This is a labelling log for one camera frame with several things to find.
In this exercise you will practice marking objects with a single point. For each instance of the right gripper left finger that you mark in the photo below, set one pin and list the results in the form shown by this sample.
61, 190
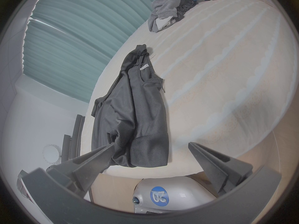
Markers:
88, 169

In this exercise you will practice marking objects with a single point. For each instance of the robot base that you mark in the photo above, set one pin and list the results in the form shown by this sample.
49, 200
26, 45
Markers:
186, 195

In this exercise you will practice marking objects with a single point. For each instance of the blue-green curtain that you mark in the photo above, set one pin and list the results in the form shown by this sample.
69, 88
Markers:
81, 43

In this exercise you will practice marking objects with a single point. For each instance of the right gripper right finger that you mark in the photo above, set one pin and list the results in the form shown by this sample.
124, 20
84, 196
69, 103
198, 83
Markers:
217, 169

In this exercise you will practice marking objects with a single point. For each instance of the black chest of drawers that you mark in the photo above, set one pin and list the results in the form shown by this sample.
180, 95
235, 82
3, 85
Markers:
78, 134

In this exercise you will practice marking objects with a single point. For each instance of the black T-shirt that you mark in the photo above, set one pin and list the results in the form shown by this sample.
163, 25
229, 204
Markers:
135, 115

